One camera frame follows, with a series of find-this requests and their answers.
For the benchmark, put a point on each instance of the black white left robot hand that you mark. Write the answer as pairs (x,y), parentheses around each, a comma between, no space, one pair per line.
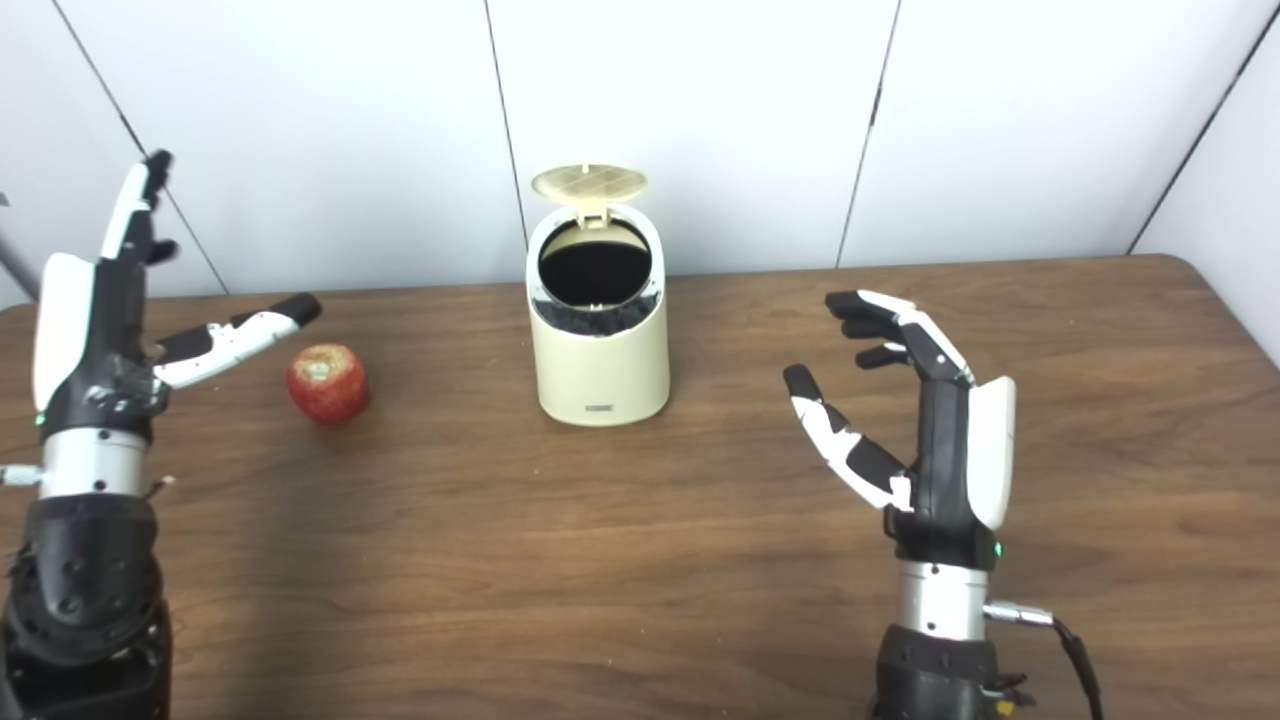
(100,330)

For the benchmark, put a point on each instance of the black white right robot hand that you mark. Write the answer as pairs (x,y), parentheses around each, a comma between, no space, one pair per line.
(950,460)

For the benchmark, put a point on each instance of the red apple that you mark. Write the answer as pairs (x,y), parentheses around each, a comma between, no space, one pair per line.
(328,385)

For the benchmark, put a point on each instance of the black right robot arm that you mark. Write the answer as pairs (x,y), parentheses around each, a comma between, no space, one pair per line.
(940,650)

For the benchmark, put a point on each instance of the round cream bin lid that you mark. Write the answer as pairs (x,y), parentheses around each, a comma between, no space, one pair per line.
(588,182)

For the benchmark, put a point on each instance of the black bin liner bag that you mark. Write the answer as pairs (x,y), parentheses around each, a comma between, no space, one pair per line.
(600,320)

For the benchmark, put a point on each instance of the cream-colored bin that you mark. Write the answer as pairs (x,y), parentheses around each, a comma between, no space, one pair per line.
(600,375)

